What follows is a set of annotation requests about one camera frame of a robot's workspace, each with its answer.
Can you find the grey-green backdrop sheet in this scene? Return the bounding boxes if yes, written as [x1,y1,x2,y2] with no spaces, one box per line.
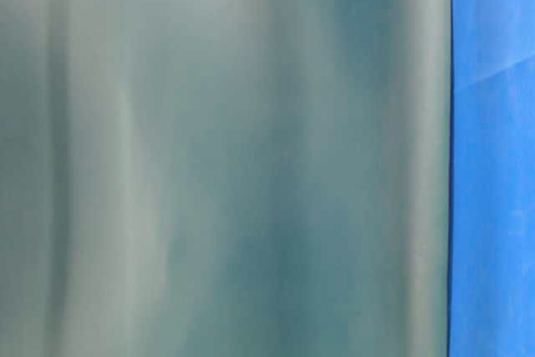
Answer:
[1,0,451,356]

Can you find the blue table mat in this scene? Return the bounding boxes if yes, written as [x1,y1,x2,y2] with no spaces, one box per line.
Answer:
[450,0,534,356]

